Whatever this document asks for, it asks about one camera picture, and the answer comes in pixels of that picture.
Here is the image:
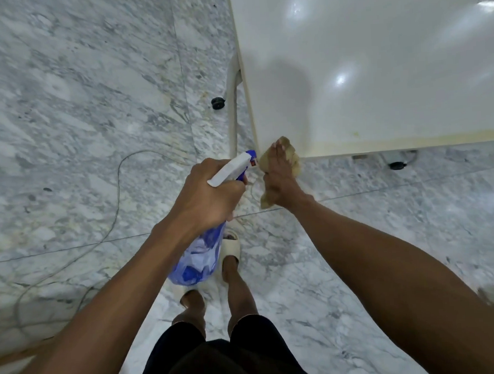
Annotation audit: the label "person's right hand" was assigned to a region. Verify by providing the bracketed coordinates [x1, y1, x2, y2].
[260, 136, 315, 212]

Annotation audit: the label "person's left hand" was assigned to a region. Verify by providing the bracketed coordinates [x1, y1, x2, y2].
[162, 156, 252, 241]

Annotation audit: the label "brown cleaning cloth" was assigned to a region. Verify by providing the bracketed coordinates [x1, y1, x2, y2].
[256, 135, 305, 210]

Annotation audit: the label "blue spray bottle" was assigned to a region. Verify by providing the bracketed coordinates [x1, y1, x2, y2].
[161, 149, 264, 288]

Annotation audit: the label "person's right forearm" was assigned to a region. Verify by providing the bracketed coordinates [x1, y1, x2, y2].
[290, 186, 494, 374]

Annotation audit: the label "person's left forearm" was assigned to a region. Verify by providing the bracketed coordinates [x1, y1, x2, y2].
[0, 218, 202, 374]

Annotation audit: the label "person's right leg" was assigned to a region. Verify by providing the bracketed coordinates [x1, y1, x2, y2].
[221, 254, 260, 337]

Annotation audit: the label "person's leg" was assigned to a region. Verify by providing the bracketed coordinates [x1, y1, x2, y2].
[169, 289, 208, 340]
[221, 254, 260, 337]

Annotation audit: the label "person's left leg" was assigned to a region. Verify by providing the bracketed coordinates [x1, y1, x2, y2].
[169, 289, 208, 340]

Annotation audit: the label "person's black shorts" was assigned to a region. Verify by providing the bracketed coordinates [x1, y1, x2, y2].
[129, 311, 317, 374]

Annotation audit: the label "white glossy table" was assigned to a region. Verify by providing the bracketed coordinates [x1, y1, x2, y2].
[227, 0, 494, 163]

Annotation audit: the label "beige slipper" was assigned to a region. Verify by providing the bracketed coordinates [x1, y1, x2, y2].
[219, 228, 242, 266]

